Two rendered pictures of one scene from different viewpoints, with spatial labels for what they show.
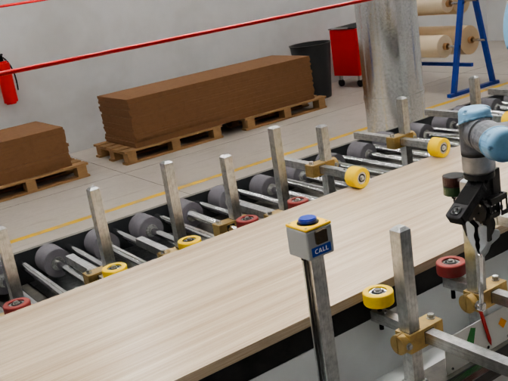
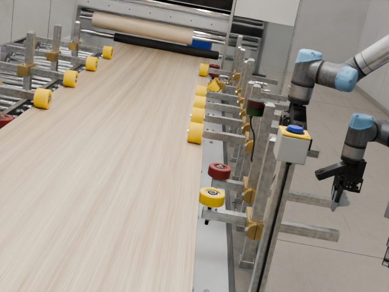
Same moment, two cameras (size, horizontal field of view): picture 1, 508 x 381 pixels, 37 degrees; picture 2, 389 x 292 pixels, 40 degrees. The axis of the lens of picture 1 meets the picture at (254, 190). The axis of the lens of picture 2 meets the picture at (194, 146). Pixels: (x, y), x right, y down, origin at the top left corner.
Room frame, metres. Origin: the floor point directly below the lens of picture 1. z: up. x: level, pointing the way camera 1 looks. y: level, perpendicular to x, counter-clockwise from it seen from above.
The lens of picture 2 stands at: (1.03, 1.10, 1.54)
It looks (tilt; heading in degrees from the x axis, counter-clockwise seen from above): 18 degrees down; 302
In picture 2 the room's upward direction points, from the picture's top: 10 degrees clockwise
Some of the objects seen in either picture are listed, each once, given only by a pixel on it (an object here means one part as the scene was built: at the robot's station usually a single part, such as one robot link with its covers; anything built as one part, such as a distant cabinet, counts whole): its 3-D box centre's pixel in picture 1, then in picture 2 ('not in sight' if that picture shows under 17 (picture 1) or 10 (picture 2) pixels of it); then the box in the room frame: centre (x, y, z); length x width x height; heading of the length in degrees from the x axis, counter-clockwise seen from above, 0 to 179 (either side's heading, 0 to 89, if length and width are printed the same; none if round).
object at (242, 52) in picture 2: not in sight; (235, 84); (2.72, -2.00, 0.89); 0.03 x 0.03 x 0.48; 33
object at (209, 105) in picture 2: not in sight; (249, 112); (2.19, -1.21, 0.95); 0.50 x 0.04 x 0.04; 33
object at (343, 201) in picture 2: not in sight; (341, 202); (1.51, -0.73, 0.86); 0.06 x 0.03 x 0.09; 33
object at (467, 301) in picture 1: (482, 295); (249, 189); (1.79, -0.55, 0.85); 0.13 x 0.06 x 0.05; 123
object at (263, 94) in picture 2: not in sight; (255, 93); (2.40, -1.66, 0.95); 0.36 x 0.03 x 0.03; 33
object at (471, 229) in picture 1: (479, 234); not in sight; (1.70, -0.52, 1.05); 0.06 x 0.03 x 0.09; 122
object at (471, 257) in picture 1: (475, 267); (255, 169); (1.78, -0.53, 0.93); 0.03 x 0.03 x 0.48; 33
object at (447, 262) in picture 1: (452, 278); (217, 180); (1.90, -0.50, 0.85); 0.08 x 0.08 x 0.11
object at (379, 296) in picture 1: (379, 308); (209, 207); (1.78, -0.28, 0.85); 0.08 x 0.08 x 0.11
